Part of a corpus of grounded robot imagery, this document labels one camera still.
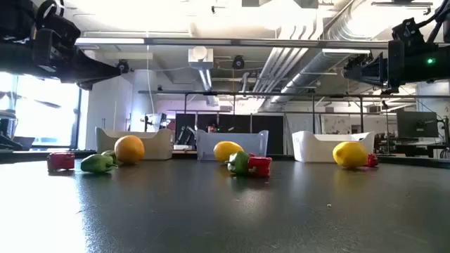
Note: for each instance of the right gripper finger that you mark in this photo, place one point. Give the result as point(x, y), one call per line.
point(376, 66)
point(376, 81)

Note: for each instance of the green bell pepper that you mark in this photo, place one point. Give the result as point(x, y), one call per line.
point(96, 163)
point(109, 153)
point(239, 162)

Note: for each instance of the orange fruit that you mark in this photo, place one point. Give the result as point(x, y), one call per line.
point(129, 149)

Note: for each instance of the yellow lemon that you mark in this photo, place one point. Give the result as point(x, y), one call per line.
point(226, 149)
point(349, 154)

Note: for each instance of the red bell pepper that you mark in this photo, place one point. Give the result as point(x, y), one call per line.
point(60, 161)
point(261, 167)
point(372, 160)
point(251, 155)

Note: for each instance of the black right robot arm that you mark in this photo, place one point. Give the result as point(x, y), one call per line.
point(444, 63)

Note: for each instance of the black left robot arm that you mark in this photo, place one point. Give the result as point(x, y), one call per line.
point(14, 52)

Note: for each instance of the black round fixture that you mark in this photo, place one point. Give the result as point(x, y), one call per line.
point(123, 66)

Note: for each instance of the white cabinet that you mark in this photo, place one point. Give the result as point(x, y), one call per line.
point(105, 112)

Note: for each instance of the black computer monitor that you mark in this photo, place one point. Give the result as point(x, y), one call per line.
point(416, 124)

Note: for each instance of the whiteboard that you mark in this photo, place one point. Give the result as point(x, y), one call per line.
point(334, 123)

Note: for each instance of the dark desk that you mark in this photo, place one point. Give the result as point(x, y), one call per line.
point(415, 149)

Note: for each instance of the black office chair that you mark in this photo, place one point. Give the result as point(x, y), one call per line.
point(7, 130)

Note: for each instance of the white plastic basket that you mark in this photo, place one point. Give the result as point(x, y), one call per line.
point(313, 147)

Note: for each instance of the beige plastic basket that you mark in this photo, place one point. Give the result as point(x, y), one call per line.
point(158, 144)

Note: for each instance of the white ceiling box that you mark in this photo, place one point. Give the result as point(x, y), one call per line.
point(200, 58)

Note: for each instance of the black partition panel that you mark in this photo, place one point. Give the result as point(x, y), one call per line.
point(267, 128)

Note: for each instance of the person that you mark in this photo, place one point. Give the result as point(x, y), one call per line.
point(212, 128)

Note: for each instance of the grey translucent plastic basket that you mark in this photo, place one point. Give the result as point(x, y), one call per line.
point(253, 142)

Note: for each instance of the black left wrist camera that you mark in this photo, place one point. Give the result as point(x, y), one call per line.
point(59, 31)

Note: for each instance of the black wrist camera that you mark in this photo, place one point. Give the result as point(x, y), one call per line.
point(408, 33)
point(59, 31)

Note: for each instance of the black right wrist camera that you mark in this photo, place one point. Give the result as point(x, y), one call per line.
point(408, 33)

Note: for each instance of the silver ventilation duct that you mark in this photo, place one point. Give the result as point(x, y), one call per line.
point(316, 66)

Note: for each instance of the black rack frame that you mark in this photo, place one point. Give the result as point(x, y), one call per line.
point(246, 93)

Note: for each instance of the metal frame crossbar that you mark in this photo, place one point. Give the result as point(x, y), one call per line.
point(246, 43)

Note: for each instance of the black overhead camera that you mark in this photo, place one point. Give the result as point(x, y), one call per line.
point(238, 62)

